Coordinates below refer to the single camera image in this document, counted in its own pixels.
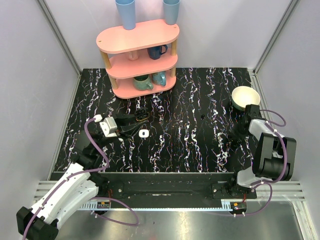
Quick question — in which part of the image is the black earbud charging case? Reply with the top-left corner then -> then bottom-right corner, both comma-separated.
134,107 -> 150,122

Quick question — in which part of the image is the white earbud charging case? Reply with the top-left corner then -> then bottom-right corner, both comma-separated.
138,129 -> 150,139

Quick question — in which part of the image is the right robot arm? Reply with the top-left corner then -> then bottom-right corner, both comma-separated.
226,104 -> 297,199

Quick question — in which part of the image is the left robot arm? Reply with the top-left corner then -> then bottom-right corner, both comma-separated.
16,108 -> 150,240

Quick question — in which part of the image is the green ceramic mug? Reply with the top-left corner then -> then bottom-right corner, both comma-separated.
133,74 -> 154,91

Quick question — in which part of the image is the light blue butterfly mug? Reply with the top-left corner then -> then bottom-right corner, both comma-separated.
152,71 -> 167,87

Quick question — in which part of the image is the pink three-tier shelf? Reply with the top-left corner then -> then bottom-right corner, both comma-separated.
96,19 -> 180,99

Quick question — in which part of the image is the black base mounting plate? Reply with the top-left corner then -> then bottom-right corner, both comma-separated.
102,172 -> 257,211

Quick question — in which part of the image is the pink mug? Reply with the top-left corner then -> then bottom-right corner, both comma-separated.
127,50 -> 139,61

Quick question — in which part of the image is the dark blue mug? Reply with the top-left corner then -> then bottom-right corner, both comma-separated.
147,44 -> 168,60

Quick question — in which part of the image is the left light blue cup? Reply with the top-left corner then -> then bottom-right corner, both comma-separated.
115,0 -> 136,30

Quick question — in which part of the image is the light blue cup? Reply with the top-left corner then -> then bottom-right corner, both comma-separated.
115,0 -> 136,30
163,0 -> 180,25

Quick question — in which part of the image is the cream bowl green outside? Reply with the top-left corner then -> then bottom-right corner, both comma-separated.
231,86 -> 261,112

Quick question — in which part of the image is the right light blue cup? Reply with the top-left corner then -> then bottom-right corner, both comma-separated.
163,0 -> 180,25

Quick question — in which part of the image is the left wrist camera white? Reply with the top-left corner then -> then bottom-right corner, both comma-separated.
94,114 -> 118,138

